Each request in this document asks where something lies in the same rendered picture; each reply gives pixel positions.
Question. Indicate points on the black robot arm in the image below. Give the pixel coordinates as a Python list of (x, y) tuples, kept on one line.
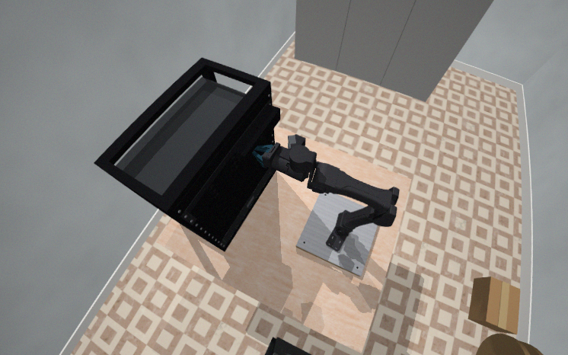
[(330, 179)]

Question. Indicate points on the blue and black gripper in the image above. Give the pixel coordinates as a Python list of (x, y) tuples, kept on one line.
[(270, 159)]

